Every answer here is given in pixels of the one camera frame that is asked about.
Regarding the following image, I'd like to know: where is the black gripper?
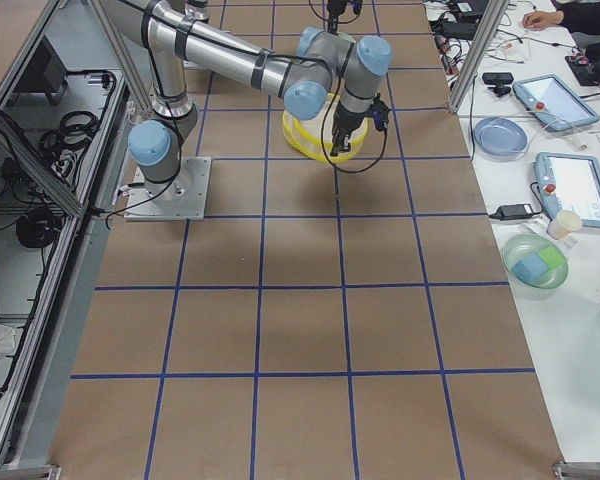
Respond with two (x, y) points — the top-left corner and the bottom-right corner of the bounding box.
(327, 0), (363, 34)
(330, 93), (390, 157)

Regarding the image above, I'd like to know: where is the yellow steamer basket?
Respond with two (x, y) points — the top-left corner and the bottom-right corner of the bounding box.
(282, 93), (368, 163)

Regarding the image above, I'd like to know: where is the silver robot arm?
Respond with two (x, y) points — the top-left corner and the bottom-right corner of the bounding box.
(103, 1), (393, 161)

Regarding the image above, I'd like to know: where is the person hand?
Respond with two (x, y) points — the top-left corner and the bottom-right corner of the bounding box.
(522, 10), (564, 30)

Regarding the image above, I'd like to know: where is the pale green plate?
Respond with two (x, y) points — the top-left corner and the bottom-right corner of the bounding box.
(337, 32), (356, 43)

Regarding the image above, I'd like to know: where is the blue plate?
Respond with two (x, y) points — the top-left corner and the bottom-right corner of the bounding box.
(473, 117), (528, 161)

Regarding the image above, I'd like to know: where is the black webcam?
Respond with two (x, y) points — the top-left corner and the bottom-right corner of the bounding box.
(482, 72), (514, 98)

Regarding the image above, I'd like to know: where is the black power adapter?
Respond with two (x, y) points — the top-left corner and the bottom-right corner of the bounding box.
(489, 203), (541, 221)

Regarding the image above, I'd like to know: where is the teach pendant far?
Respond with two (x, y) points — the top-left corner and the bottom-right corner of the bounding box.
(512, 74), (600, 131)

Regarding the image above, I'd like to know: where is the teach pendant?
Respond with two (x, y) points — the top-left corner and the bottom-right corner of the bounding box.
(512, 74), (600, 131)
(534, 152), (600, 228)

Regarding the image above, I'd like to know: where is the blue sponge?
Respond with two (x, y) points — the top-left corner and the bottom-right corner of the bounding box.
(511, 252), (548, 284)

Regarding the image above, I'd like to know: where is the green glass bowl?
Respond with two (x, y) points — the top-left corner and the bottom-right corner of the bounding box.
(501, 233), (569, 300)

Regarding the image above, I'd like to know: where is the teach pendant near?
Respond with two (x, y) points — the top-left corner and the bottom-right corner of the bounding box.
(534, 152), (600, 228)

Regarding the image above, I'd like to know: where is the paper cup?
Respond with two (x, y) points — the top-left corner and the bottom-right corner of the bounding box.
(546, 210), (583, 240)

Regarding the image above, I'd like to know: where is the green sponge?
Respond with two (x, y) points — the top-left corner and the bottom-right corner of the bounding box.
(537, 244), (567, 271)

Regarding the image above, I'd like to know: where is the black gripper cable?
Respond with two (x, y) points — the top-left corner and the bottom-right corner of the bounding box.
(319, 54), (389, 175)

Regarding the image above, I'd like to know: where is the aluminium frame post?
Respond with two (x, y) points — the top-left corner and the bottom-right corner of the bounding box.
(448, 0), (508, 113)

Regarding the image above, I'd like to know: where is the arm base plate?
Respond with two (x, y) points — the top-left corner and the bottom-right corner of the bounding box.
(124, 157), (212, 221)

